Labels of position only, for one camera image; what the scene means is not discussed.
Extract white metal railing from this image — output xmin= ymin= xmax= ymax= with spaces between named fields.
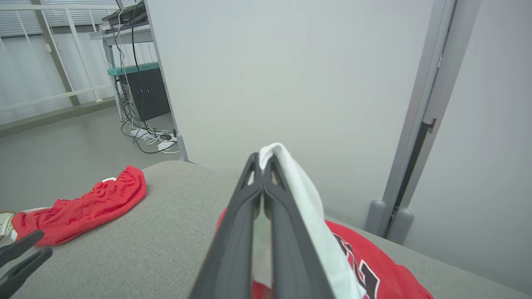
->
xmin=0 ymin=3 xmax=121 ymax=115

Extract white metal desk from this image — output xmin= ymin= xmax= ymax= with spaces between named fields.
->
xmin=89 ymin=25 xmax=152 ymax=121

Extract desk with cables and equipment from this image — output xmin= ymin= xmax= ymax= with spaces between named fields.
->
xmin=112 ymin=0 xmax=180 ymax=155

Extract white power strip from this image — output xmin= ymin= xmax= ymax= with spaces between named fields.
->
xmin=130 ymin=128 xmax=177 ymax=152

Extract grey metal partition post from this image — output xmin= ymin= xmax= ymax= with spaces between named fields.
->
xmin=382 ymin=0 xmax=483 ymax=239

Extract beige rubber slipper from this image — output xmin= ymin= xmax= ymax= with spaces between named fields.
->
xmin=0 ymin=210 xmax=16 ymax=243

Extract grey cylindrical post foot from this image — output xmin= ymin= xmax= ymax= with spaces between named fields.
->
xmin=388 ymin=208 xmax=415 ymax=245
xmin=365 ymin=199 xmax=387 ymax=237

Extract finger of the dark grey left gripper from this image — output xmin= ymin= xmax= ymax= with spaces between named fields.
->
xmin=0 ymin=230 xmax=45 ymax=268
xmin=0 ymin=248 xmax=54 ymax=299

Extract black computer tower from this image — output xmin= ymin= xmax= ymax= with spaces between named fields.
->
xmin=118 ymin=69 xmax=171 ymax=122

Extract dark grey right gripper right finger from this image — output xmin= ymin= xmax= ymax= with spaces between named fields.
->
xmin=264 ymin=155 xmax=335 ymax=299

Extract red jersey with white sleeves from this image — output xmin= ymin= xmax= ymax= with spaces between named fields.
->
xmin=215 ymin=142 xmax=433 ymax=299

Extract red shorts with white stripe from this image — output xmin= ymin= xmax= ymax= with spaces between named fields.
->
xmin=10 ymin=165 xmax=147 ymax=246

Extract dark equipment on desk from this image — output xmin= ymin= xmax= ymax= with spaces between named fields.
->
xmin=100 ymin=0 xmax=148 ymax=29

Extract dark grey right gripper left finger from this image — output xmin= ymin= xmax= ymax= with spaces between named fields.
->
xmin=189 ymin=152 xmax=264 ymax=299

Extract teal shelf board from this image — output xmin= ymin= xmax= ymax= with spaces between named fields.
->
xmin=107 ymin=62 xmax=160 ymax=76

